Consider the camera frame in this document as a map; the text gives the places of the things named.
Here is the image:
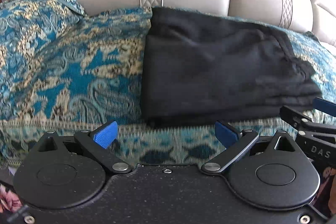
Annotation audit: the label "blue paisley sofa throw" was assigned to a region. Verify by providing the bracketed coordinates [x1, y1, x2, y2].
[0, 0, 336, 169]

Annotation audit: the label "person's right hand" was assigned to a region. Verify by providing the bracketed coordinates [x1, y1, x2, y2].
[314, 166, 335, 217]

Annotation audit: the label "pink floral clothing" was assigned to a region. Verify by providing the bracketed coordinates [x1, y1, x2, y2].
[0, 184, 22, 213]

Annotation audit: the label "black pants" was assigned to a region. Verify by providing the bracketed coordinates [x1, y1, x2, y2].
[141, 8, 321, 127]

